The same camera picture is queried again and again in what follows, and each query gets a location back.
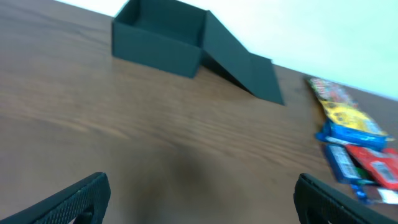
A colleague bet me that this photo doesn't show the green candy bar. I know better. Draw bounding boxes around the green candy bar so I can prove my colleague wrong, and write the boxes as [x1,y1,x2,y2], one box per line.
[355,167,379,186]

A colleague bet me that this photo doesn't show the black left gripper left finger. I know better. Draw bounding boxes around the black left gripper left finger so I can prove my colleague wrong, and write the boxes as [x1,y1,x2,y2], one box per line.
[1,172,111,224]

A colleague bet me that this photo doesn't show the yellow snack bag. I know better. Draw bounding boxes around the yellow snack bag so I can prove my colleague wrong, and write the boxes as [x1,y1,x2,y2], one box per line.
[320,100,394,141]

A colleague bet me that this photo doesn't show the purple chocolate bar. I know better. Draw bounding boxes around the purple chocolate bar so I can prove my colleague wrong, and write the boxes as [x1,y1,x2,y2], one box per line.
[351,185,397,205]

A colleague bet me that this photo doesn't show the red orange candy bag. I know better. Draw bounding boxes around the red orange candy bag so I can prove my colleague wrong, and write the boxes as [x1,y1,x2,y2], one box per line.
[345,145,397,190]

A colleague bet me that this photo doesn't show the blue long cookie pack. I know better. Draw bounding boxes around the blue long cookie pack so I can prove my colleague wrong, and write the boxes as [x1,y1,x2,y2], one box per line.
[315,119,389,151]

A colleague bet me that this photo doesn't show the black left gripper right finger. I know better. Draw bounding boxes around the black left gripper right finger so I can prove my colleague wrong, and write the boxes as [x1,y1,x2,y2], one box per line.
[294,173,397,224]

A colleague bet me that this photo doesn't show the dark green open box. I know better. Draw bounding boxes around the dark green open box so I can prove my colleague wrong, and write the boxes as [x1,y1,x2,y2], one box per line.
[111,0,284,105]

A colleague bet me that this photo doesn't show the Haribo gummy candy bag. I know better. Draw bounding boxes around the Haribo gummy candy bag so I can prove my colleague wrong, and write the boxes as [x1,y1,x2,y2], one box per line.
[307,78,358,108]

